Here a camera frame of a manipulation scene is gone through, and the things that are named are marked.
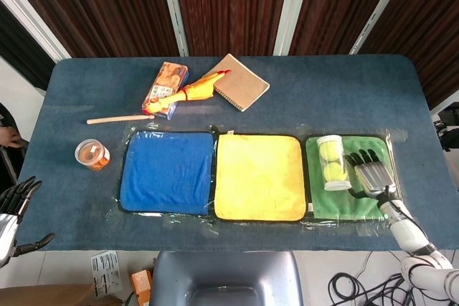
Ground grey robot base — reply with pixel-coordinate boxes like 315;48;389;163
148;250;304;306

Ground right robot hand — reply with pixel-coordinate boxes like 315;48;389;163
344;148;398;200

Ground green cloth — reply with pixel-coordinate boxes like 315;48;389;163
304;135;402;221

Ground person's hand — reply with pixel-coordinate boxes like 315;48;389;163
0;125;28;149

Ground white printed paper sheet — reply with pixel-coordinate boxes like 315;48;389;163
90;250;123;298

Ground yellow rubber chicken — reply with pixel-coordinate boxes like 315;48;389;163
142;69;232;115

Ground orange box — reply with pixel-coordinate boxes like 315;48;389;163
130;269;153;306

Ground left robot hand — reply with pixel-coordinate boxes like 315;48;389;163
0;176;56;268

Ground black cables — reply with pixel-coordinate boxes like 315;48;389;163
328;248;459;306

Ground black equipment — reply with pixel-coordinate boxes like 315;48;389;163
432;101;459;153

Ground brown spiral notebook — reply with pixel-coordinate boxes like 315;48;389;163
202;53;270;113

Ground cardboard box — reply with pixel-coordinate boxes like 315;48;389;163
0;283;125;306

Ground clear jar with orange contents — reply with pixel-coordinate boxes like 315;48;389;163
74;138;111;173

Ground blue table cover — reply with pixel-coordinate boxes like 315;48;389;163
4;54;459;253

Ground clear tennis ball tube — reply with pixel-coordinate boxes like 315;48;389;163
316;135;352;192

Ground blue cloth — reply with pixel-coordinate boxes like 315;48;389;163
119;130;215;216

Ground wooden stick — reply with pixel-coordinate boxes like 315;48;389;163
86;114;156;125

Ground yellow cloth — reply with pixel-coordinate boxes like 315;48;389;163
214;133;308;222

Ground biscuit box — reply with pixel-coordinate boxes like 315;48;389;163
141;61;190;121

